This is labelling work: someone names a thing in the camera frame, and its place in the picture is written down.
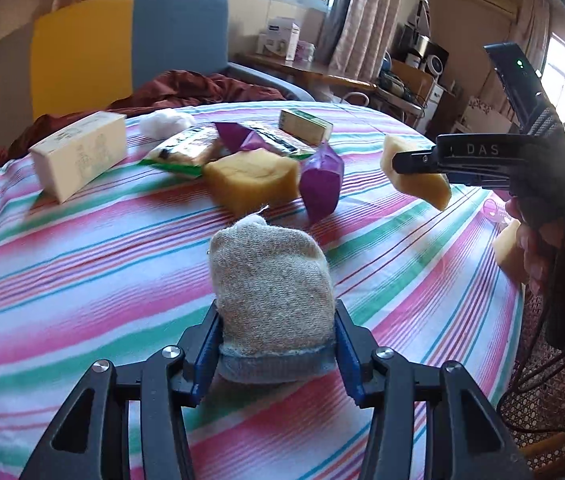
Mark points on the silver pot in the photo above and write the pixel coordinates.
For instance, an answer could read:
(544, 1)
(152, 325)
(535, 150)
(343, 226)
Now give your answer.
(430, 52)

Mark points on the cardboard box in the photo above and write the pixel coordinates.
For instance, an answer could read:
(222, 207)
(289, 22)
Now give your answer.
(412, 82)

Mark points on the maroon blanket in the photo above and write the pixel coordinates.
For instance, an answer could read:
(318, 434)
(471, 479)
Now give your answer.
(197, 87)

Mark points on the white cotton ball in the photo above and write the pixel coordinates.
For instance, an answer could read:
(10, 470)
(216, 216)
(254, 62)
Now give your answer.
(167, 121)

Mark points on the person's right hand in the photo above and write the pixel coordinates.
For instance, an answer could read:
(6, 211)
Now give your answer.
(529, 255)

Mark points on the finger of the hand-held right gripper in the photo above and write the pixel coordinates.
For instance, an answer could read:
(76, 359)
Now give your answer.
(462, 157)

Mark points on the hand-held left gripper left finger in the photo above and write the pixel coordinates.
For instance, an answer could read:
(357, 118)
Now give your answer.
(206, 355)

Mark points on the pink tub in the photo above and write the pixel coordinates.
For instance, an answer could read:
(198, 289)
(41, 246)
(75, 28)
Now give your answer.
(305, 53)

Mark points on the patterned curtain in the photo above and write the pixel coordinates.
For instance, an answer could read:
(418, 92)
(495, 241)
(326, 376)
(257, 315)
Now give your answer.
(370, 15)

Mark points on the small green box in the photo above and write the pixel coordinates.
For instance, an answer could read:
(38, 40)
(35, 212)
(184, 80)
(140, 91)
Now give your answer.
(306, 125)

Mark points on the wooden desk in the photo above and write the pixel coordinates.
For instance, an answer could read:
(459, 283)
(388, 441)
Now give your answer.
(307, 74)

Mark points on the purple packet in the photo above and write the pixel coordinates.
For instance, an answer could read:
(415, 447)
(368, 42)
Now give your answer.
(235, 135)
(321, 185)

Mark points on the grey sock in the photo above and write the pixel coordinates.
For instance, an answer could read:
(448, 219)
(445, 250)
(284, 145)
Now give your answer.
(272, 290)

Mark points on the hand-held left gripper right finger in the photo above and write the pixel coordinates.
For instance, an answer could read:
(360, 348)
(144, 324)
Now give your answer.
(346, 355)

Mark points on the white box with blue label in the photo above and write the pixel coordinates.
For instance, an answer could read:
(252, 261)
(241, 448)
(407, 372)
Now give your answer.
(278, 39)

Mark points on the yellow sponge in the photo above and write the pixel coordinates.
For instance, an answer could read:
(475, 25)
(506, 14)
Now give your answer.
(509, 255)
(420, 180)
(252, 177)

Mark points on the yellow and blue armchair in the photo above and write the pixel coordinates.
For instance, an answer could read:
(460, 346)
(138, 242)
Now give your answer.
(82, 45)

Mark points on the white printed carton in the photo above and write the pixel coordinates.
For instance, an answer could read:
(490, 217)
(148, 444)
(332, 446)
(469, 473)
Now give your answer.
(80, 152)

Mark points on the pink plastic item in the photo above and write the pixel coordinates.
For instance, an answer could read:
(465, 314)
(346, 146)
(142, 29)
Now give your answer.
(494, 210)

